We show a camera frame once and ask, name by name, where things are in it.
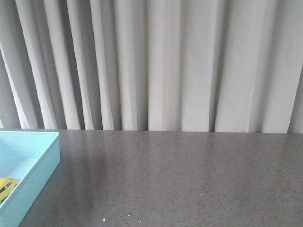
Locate grey pleated curtain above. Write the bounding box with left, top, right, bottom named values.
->
left=0, top=0, right=303, bottom=133

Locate yellow toy beetle car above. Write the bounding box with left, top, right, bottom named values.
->
left=0, top=178, right=20, bottom=203

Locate light blue box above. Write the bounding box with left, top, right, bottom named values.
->
left=0, top=131, right=60, bottom=227

